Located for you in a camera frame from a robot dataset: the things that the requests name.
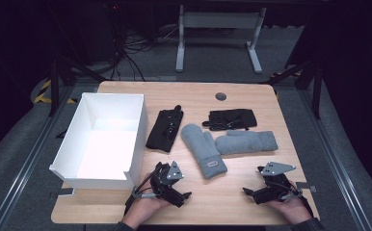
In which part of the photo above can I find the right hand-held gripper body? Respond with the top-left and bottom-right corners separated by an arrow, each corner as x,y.
256,161 -> 304,201

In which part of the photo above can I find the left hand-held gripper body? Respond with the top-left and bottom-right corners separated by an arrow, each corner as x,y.
149,161 -> 184,197

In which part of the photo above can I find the grey mitten with label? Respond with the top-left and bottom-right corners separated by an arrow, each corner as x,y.
179,123 -> 228,180

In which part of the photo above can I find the white box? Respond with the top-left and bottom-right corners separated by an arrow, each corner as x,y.
48,91 -> 149,191

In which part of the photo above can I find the person's right hand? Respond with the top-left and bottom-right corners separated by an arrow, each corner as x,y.
267,193 -> 313,225

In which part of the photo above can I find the person's left hand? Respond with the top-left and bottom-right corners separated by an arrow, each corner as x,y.
120,174 -> 173,229

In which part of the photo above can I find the black glove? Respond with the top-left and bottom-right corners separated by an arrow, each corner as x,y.
145,104 -> 185,153
201,108 -> 258,132

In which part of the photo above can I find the black tripod stand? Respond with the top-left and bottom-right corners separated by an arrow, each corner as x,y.
46,55 -> 109,117
266,56 -> 324,120

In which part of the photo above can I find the yellow and black floor tape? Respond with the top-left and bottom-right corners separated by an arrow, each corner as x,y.
32,79 -> 78,105

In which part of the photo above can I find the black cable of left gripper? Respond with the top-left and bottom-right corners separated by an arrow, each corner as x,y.
133,165 -> 161,196

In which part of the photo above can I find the grey table bracket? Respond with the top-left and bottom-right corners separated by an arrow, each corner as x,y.
295,181 -> 319,193
48,188 -> 76,199

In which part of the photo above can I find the black strap of right gripper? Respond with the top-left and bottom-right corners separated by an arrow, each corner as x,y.
299,195 -> 315,217

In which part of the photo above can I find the black strap of gripper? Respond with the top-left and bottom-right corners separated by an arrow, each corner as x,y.
123,192 -> 138,217
299,195 -> 315,217

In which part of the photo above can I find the black strap of left gripper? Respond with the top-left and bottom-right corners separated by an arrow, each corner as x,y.
123,192 -> 138,217

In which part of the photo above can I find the aluminium floor rail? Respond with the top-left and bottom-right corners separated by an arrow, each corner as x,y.
0,86 -> 76,231
298,89 -> 372,231

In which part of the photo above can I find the bundle of black floor cables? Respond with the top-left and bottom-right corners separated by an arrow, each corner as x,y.
108,18 -> 182,82

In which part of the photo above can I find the white desk frame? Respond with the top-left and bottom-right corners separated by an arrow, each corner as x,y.
174,4 -> 268,75

